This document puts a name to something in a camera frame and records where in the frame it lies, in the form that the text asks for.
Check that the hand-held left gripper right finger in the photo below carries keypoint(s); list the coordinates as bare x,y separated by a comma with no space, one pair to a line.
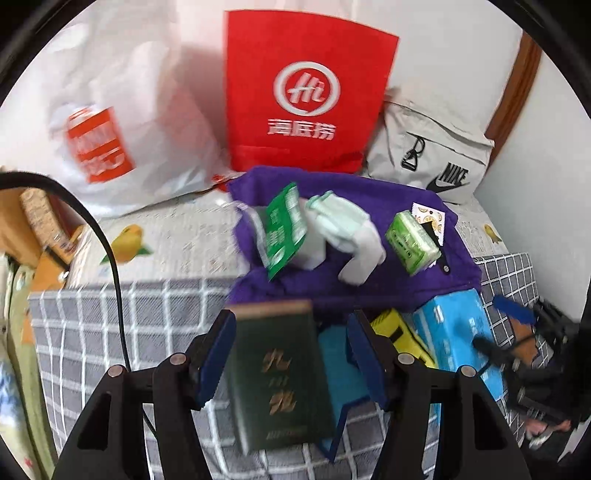
365,364

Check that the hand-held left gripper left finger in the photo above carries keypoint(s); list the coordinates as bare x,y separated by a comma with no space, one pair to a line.
217,364

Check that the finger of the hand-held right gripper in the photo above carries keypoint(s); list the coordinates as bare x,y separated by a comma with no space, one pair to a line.
491,350
512,308

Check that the dark green box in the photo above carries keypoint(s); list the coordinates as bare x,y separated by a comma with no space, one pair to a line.
277,374

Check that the dark green foil packet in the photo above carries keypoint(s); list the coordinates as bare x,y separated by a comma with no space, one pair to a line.
282,230

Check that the person's right hand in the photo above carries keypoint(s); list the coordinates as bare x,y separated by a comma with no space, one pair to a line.
545,431

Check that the open blue box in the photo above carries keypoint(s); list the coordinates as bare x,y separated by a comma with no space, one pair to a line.
337,360

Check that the yellow black device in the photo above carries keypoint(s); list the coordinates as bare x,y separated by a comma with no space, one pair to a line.
392,327

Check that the light blue tissue box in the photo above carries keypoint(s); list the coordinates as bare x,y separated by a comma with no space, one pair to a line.
448,332

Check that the purple towel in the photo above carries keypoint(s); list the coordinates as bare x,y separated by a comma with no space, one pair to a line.
369,295

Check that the grey checked blanket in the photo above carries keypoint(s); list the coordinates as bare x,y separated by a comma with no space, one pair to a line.
138,318

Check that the small yellow printed sachet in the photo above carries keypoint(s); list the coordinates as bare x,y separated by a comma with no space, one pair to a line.
431,217

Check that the bird print bed sheet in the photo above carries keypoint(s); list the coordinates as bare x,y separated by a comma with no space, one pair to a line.
184,240

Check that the light grey duffel bag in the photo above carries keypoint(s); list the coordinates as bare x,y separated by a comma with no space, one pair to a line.
415,147

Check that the floral quilt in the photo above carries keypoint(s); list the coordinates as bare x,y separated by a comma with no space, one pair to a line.
23,369

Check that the brown patterned box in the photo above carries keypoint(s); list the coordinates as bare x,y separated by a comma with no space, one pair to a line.
44,221

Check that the red paper bag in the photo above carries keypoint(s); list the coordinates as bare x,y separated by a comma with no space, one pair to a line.
304,92

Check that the white plastic bag orange label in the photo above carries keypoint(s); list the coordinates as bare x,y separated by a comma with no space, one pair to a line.
138,92

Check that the brown wooden door frame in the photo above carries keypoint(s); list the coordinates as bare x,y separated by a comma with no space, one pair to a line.
517,78

